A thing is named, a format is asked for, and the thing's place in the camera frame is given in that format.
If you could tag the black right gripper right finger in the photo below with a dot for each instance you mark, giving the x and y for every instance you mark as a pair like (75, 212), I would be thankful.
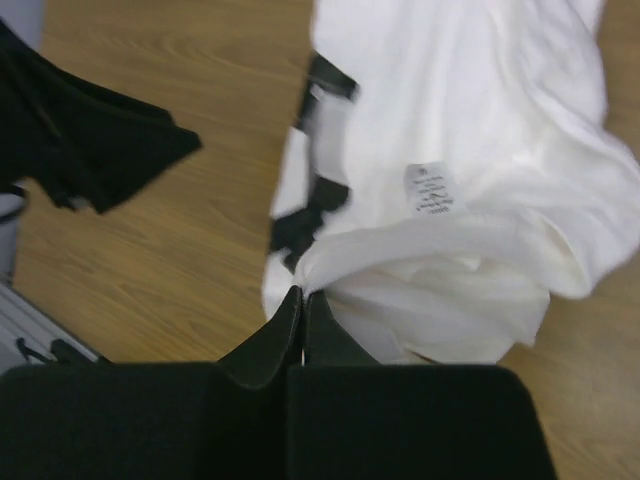
(326, 342)

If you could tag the black t shirt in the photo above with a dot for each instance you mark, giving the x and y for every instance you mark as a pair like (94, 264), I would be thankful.
(76, 139)

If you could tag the aluminium frame rail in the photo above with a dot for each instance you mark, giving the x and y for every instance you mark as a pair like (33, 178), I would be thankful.
(29, 336)

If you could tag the white printed t shirt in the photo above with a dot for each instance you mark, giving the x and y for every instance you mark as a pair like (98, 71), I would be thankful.
(448, 172)

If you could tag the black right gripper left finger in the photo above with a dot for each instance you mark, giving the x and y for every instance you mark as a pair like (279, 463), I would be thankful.
(258, 361)

